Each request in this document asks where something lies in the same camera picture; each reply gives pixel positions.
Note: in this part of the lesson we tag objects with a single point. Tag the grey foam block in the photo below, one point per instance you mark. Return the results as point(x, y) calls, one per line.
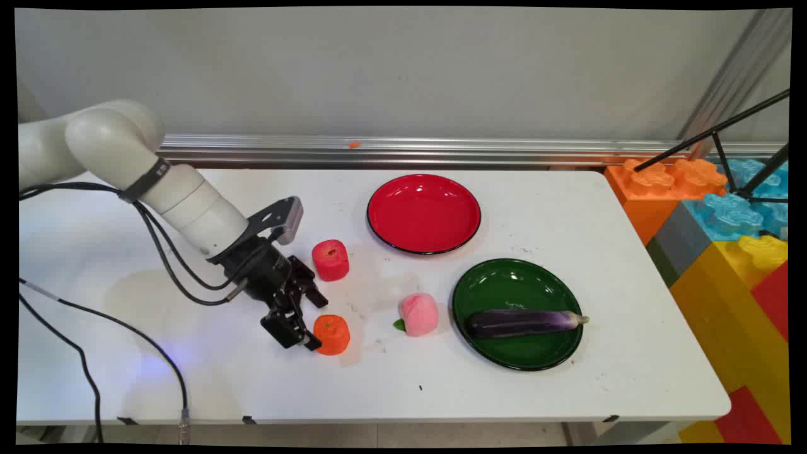
point(681, 243)

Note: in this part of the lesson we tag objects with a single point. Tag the pink toy peach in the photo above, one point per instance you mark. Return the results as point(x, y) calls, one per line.
point(419, 314)

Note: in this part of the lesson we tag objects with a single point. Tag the colourful giant building blocks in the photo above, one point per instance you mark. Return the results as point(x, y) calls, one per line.
point(725, 309)

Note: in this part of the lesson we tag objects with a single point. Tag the orange toy mandarin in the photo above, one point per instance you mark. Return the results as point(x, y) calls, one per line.
point(333, 335)

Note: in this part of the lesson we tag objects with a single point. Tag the purple toy eggplant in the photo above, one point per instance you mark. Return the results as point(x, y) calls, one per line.
point(523, 323)

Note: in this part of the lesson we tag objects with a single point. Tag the black tripod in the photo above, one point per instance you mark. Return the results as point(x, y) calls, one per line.
point(719, 135)

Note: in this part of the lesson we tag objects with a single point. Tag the grey wrist camera, black bracket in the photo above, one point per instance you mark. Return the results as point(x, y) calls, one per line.
point(287, 221)

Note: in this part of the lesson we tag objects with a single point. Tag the red toy apple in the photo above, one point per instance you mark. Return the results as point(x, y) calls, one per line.
point(330, 261)

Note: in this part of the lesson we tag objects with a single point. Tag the green plate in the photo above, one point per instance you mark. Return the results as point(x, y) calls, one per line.
point(517, 284)

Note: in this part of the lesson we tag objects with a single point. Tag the red plate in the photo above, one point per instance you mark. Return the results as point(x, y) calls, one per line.
point(423, 214)

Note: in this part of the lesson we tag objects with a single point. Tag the aluminium wall rail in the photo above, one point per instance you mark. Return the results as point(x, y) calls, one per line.
point(441, 151)

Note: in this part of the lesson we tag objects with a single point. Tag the blue foam block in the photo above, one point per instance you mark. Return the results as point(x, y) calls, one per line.
point(731, 217)

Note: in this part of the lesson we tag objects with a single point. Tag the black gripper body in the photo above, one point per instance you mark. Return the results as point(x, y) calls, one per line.
point(261, 268)

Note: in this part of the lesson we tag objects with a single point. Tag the red foam block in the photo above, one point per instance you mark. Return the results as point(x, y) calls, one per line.
point(747, 419)
point(774, 299)

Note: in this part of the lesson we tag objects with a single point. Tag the grey table leg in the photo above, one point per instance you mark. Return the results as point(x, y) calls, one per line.
point(630, 434)

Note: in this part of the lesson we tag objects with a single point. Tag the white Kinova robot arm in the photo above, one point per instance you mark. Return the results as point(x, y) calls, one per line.
point(113, 145)

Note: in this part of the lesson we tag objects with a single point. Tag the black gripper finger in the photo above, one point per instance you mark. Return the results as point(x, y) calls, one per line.
point(287, 331)
point(309, 287)

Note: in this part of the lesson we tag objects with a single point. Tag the orange foam block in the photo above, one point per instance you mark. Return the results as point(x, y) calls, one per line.
point(643, 195)

